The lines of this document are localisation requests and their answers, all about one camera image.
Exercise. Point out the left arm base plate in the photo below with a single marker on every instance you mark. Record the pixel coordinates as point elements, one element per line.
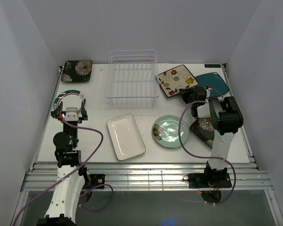
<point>94,180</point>

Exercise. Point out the round white green-rimmed plate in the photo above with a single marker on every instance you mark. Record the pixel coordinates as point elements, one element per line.
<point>70,98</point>

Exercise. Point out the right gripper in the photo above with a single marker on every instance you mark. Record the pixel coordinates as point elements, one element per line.
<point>185,92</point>

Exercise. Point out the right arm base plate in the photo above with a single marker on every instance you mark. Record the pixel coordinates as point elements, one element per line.
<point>199,180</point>

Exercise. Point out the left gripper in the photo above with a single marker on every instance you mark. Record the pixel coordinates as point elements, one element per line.
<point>55,113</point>

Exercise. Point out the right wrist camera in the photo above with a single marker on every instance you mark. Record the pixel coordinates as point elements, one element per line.
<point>209,91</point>

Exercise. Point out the black floral plate back left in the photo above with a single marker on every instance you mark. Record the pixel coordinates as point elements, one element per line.
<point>76,71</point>

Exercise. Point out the white wire dish rack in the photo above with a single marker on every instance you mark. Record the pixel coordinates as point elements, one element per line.
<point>132,79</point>

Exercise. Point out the teal square plate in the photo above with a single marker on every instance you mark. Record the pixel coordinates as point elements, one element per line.
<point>214,80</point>

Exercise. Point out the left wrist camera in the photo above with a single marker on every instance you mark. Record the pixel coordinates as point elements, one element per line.
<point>71,114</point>

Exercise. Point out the cream square flower plate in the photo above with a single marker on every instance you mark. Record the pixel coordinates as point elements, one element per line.
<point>174,79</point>

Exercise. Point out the black floral plate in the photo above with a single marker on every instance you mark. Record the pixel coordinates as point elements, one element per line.
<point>76,71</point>
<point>203,129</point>

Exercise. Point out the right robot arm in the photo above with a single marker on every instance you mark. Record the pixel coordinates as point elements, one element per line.
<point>226,119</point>

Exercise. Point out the white rectangular plate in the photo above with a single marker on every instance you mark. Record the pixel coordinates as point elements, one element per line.
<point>125,136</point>

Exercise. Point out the black floral plate right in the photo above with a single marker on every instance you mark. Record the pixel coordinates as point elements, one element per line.
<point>203,129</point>

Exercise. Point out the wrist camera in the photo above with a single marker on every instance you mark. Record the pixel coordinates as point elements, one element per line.
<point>209,91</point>
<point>71,114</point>

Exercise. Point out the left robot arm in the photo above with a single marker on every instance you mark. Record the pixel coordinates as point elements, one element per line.
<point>63,205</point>

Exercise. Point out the mint green round flower plate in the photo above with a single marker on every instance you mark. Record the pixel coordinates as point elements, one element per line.
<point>165,131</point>

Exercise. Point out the dark label sticker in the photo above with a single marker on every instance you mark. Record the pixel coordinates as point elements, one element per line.
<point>212,65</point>

